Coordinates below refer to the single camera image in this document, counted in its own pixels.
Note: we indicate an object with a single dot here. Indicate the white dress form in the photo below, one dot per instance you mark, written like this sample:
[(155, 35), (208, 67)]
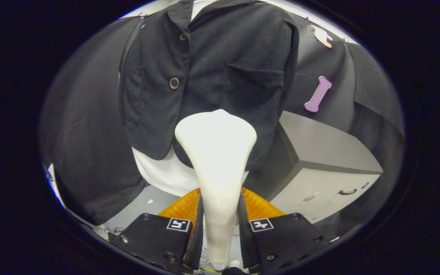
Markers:
[(162, 173)]

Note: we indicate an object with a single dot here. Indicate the black jacket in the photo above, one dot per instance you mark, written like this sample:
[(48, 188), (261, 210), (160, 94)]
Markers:
[(224, 68)]

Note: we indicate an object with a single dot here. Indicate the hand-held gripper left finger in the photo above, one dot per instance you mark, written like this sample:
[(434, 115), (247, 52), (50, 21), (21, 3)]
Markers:
[(159, 240)]

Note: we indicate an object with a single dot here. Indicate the white garment steamer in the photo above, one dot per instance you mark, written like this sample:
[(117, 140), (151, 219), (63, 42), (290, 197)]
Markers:
[(218, 160)]

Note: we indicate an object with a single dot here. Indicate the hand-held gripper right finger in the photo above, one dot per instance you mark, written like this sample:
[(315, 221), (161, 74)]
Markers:
[(285, 238)]

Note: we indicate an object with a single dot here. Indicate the beige cabinet with grey top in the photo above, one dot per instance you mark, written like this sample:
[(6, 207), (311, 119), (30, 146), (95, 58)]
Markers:
[(319, 149)]

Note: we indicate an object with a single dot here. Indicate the black backdrop cloth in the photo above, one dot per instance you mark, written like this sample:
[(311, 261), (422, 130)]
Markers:
[(86, 133)]

